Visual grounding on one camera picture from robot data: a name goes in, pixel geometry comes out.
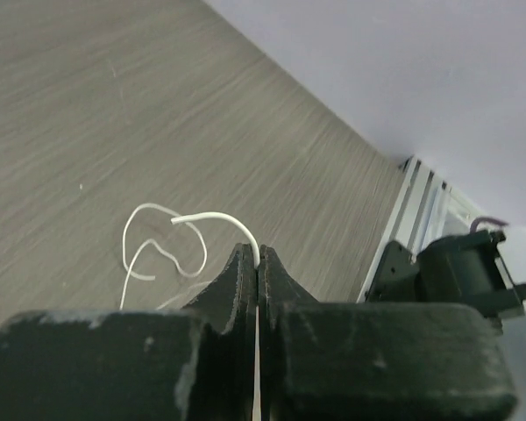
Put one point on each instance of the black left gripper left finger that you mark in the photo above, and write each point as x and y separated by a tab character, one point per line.
194	363

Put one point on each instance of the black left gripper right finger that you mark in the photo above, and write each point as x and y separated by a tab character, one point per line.
374	361

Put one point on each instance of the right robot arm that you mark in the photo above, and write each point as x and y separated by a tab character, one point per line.
467	269

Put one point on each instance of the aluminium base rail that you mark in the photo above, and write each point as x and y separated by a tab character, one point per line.
427	207

